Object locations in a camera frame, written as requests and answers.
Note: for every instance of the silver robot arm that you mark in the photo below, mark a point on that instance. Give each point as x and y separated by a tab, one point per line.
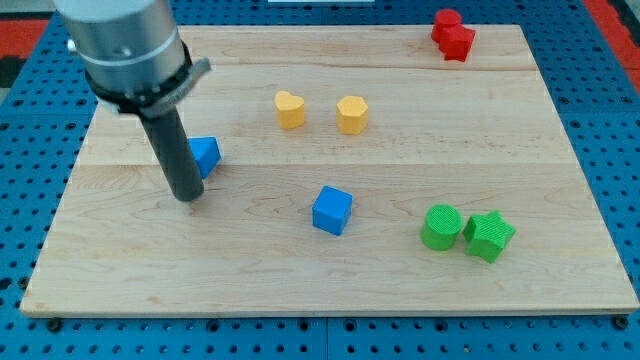
134	57

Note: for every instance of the wooden board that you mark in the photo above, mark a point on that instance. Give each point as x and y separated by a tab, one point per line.
480	135

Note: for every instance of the yellow heart block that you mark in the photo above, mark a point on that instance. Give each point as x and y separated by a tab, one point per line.
290	110

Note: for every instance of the blue cube block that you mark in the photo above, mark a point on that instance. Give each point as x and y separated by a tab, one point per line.
332	210

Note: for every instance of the yellow hexagon block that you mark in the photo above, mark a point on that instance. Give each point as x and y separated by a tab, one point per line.
351	115

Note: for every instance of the blue triangle block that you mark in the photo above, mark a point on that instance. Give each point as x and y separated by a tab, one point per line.
206	153

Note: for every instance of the green cylinder block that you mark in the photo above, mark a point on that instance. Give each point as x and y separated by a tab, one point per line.
441	227

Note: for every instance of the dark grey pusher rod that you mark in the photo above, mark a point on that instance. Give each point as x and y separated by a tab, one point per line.
170	144

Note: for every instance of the green star block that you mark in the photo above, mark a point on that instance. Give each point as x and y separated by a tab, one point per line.
487	235

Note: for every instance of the red cylinder block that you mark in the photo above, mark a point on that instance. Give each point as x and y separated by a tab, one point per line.
444	18

